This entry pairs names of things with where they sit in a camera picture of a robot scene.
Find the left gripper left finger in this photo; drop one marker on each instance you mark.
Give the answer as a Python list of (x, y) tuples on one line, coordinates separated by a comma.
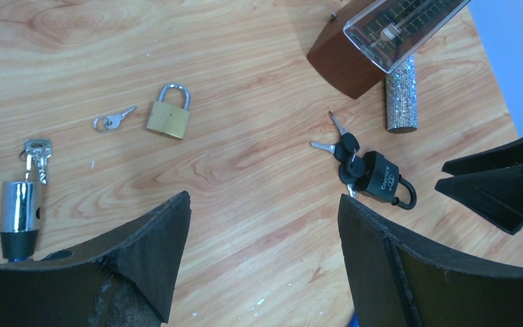
[(124, 277)]

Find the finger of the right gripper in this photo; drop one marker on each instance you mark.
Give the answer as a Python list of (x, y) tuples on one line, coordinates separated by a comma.
[(505, 156), (489, 186)]

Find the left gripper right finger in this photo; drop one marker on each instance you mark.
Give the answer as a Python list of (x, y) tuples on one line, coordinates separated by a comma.
[(398, 277)]

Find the small silver key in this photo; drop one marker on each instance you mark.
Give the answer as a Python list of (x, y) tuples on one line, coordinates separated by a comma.
[(111, 122)]

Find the small brass padlock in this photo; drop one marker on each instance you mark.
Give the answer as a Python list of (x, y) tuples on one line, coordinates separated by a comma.
[(168, 119)]

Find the black padlock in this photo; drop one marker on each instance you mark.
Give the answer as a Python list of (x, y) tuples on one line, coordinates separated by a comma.
[(381, 180)]

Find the glittery silver cylinder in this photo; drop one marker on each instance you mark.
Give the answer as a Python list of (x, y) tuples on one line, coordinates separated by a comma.
[(401, 98)]

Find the brown wooden metronome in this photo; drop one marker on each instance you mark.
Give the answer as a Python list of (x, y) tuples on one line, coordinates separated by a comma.
[(367, 40)]

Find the blue cable lock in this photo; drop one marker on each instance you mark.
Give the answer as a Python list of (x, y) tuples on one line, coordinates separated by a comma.
[(21, 204)]

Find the silver cable lock keys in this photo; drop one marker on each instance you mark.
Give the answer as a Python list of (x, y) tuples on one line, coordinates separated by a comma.
[(37, 153)]

